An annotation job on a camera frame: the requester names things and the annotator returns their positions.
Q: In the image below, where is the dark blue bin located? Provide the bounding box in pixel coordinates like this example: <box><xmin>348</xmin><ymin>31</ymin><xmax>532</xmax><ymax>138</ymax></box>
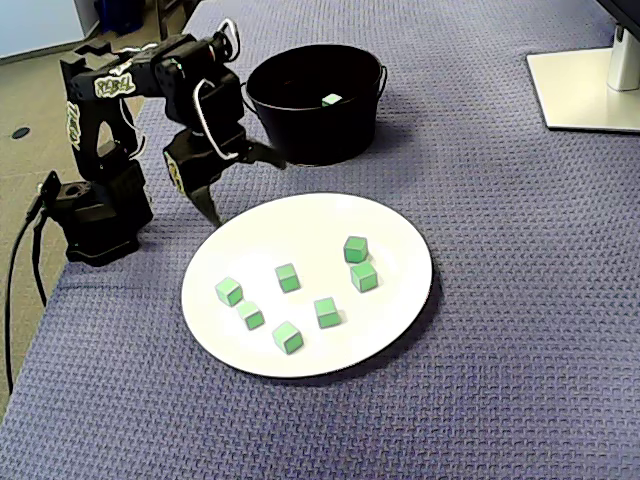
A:
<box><xmin>93</xmin><ymin>0</ymin><xmax>151</xmax><ymax>35</ymax></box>

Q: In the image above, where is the white round plate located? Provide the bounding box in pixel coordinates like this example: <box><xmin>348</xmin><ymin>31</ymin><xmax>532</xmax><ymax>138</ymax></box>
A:
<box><xmin>180</xmin><ymin>192</ymin><xmax>434</xmax><ymax>380</ymax></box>

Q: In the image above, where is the dark chair frame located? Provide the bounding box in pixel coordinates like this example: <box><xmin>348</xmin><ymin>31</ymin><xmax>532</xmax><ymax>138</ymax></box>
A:
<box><xmin>154</xmin><ymin>0</ymin><xmax>201</xmax><ymax>39</ymax></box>

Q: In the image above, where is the white monitor stand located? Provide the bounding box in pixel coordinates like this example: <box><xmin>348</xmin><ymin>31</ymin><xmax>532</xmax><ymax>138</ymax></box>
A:
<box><xmin>526</xmin><ymin>22</ymin><xmax>640</xmax><ymax>134</ymax></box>

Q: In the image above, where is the black cable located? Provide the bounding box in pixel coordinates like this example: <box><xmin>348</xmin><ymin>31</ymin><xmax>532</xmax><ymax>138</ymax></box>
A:
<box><xmin>30</xmin><ymin>219</ymin><xmax>49</xmax><ymax>307</ymax></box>
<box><xmin>3</xmin><ymin>212</ymin><xmax>41</xmax><ymax>396</ymax></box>

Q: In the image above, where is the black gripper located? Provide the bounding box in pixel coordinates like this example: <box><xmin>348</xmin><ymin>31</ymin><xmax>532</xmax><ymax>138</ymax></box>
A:
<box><xmin>163</xmin><ymin>72</ymin><xmax>288</xmax><ymax>225</ymax></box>

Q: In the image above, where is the white servo wire loop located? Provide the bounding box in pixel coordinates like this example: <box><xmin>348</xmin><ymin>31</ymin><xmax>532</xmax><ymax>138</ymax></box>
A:
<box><xmin>192</xmin><ymin>77</ymin><xmax>242</xmax><ymax>161</ymax></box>
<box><xmin>218</xmin><ymin>18</ymin><xmax>242</xmax><ymax>62</ymax></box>

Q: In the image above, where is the black metal bucket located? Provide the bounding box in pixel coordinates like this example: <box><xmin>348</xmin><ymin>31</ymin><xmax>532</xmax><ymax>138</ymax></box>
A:
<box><xmin>239</xmin><ymin>43</ymin><xmax>389</xmax><ymax>167</ymax></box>

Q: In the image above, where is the blue waffle cloth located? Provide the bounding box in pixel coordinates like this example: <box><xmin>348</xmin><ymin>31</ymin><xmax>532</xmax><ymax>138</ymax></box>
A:
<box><xmin>0</xmin><ymin>0</ymin><xmax>640</xmax><ymax>480</ymax></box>

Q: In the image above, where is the black monitor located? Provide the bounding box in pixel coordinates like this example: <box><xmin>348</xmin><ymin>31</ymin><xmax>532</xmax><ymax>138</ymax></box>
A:
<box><xmin>594</xmin><ymin>0</ymin><xmax>640</xmax><ymax>30</ymax></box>

